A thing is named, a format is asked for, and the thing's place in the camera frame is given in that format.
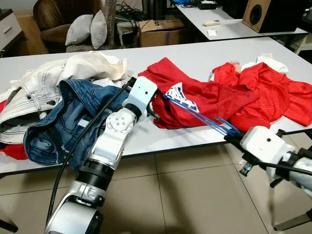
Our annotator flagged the red shirt with white print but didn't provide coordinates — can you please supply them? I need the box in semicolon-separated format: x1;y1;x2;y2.
138;57;259;130

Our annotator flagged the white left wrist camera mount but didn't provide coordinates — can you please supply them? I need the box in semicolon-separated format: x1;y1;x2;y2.
122;76;159;117

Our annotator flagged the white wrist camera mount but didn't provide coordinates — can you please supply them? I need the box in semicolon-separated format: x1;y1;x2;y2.
122;76;159;117
240;126;293;166

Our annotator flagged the red cloth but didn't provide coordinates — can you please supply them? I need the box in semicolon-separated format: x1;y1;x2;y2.
0;100;29;160

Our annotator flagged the plain red shirt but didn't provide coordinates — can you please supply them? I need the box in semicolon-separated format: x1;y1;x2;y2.
211;61;312;132

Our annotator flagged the black cable bundle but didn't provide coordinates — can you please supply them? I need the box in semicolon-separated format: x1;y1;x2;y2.
115;0;147;22

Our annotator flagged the small white garment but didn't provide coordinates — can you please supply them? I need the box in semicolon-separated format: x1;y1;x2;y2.
241;53;289;75

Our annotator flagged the black device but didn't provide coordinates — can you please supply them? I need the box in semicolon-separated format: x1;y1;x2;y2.
196;1;218;10

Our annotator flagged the grey metal frame leg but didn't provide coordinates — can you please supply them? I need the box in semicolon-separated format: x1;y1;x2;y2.
271;185;312;232

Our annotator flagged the brown armchair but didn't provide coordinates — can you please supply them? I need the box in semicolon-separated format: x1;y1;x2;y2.
33;0;115;53

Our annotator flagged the blue clothes hanger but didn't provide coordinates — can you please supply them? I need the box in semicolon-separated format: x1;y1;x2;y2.
162;94;240;137

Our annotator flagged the grey pillow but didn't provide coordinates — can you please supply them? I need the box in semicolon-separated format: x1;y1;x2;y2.
90;10;108;49
65;14;94;47

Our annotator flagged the brown cardboard box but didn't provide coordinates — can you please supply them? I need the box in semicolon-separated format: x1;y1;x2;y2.
138;19;192;48

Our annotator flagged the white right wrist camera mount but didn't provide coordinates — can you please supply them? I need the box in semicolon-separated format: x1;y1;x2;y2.
240;126;293;166

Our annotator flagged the wooden black speaker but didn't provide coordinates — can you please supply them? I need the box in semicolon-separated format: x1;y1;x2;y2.
242;0;305;34

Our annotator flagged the white drawer unit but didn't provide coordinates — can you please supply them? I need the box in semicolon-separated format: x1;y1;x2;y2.
0;9;24;52

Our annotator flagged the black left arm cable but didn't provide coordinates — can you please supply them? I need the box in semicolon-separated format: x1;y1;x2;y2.
46;77;137;226

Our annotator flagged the white side table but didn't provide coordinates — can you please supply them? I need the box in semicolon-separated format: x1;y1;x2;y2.
173;2;309;42

